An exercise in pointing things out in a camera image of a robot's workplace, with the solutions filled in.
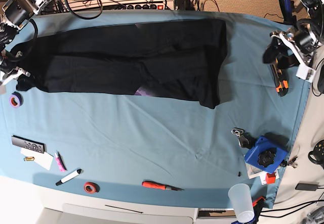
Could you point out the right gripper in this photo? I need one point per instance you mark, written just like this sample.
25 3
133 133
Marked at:
8 62

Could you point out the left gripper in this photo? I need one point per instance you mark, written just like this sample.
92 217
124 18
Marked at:
305 39

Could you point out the black t-shirt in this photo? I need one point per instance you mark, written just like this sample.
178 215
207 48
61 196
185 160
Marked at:
176 59

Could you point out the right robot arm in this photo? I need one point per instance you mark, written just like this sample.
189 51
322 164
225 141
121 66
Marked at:
17 14

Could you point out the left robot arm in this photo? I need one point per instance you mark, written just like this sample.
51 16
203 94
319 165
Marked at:
285 40

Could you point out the orange black utility knife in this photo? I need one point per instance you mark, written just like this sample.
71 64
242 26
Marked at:
280 78

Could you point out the purple tape roll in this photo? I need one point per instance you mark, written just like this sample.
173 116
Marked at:
16 100

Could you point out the blue black clamp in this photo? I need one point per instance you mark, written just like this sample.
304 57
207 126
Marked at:
287 8

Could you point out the silver metal carabiner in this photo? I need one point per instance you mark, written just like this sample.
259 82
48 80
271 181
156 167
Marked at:
237 131

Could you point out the blue plastic box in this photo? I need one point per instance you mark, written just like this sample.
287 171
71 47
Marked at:
263 144

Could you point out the black remote control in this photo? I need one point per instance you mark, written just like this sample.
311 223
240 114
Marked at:
28 144

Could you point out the gold battery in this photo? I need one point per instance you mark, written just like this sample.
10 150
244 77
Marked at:
29 159

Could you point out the black knob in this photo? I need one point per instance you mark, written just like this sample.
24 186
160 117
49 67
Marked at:
266 158

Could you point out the white paper note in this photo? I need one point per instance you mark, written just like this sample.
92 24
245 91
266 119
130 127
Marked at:
43 159

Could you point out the pink glue tube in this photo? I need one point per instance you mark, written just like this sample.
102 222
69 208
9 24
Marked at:
60 162

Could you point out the small red cube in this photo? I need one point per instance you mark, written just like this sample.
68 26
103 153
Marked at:
270 178

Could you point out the white power strip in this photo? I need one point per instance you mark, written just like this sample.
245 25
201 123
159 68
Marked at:
80 5

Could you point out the black white marker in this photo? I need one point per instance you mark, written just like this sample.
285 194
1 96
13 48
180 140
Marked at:
69 177

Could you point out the translucent plastic cup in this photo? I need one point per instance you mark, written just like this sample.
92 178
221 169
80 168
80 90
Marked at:
241 202

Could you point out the red tape roll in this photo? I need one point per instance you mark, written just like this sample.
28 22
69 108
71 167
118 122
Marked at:
91 188

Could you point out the blue table cloth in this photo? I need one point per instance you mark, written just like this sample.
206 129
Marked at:
121 141

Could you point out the black zip tie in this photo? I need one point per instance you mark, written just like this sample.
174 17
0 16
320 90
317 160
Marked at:
135 211

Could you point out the red handle screwdriver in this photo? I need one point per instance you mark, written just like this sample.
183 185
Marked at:
155 185

